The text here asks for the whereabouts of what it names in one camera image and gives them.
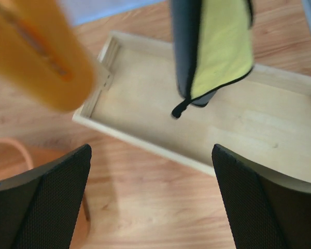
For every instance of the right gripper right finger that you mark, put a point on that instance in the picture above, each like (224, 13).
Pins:
(265, 208)

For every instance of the white round clip hanger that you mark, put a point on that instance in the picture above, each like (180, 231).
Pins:
(40, 54)

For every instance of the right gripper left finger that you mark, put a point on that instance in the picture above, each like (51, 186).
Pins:
(39, 205)

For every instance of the orange plastic basket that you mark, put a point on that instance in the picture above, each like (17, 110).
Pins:
(28, 176)

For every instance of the yellow grey sock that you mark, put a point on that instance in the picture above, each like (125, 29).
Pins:
(224, 52)

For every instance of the wooden hanger rack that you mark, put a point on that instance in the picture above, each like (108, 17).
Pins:
(265, 118)

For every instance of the grey black sock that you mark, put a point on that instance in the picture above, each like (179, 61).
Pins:
(186, 17)

